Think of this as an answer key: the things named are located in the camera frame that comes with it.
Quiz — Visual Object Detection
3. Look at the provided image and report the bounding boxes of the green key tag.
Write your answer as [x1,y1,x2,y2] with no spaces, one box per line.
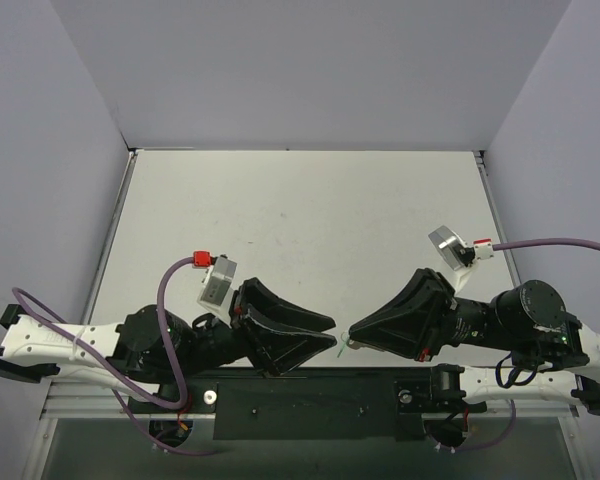
[336,339,348,358]

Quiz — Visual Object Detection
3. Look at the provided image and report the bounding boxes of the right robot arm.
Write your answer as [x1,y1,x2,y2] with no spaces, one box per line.
[348,268,600,416]

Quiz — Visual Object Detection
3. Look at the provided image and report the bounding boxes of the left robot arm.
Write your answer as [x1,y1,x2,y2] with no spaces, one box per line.
[0,278,337,412]

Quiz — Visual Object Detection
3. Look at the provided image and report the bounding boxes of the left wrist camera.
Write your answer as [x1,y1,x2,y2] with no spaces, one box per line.
[197,255,237,307]

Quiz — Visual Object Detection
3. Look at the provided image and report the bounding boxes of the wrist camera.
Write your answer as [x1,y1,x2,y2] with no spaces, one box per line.
[197,255,237,307]
[428,226,476,271]

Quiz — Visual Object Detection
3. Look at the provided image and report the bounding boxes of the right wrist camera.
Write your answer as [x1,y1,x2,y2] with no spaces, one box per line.
[428,226,476,271]

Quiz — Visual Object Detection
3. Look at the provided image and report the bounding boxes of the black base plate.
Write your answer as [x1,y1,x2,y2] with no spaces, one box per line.
[124,367,481,444]

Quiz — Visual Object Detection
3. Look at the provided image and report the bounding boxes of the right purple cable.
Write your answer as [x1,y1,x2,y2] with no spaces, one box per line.
[492,238,600,260]

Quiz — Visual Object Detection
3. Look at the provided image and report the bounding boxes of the purple cable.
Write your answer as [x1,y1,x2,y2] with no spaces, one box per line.
[492,238,600,260]
[10,254,214,410]

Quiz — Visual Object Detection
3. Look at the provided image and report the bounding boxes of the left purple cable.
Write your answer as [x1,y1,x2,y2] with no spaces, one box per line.
[10,254,214,410]

